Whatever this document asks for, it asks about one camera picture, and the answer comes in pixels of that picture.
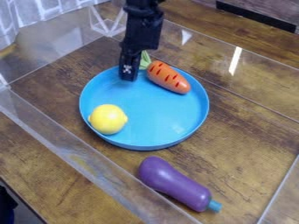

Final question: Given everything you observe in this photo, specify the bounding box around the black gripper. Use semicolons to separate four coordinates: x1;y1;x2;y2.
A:
118;10;164;81

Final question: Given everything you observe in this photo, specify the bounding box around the orange toy carrot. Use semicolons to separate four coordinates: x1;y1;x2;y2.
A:
138;51;190;95

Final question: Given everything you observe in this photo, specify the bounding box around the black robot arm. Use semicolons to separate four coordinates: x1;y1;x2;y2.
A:
118;0;164;81

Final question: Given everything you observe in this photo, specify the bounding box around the yellow toy lemon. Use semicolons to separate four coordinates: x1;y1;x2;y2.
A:
87;104;128;135

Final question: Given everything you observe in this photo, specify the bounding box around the blue round plate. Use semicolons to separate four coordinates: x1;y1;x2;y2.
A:
78;67;209;151

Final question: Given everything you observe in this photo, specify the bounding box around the white patterned curtain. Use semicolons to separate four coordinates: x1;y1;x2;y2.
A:
0;0;109;51

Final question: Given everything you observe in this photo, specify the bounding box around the black baseboard strip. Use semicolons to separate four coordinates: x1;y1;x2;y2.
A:
216;0;296;33

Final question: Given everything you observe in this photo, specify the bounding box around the purple toy eggplant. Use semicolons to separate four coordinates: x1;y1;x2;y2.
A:
137;156;221;213

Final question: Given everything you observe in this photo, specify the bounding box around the clear acrylic enclosure wall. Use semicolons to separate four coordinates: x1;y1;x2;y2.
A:
0;0;299;224

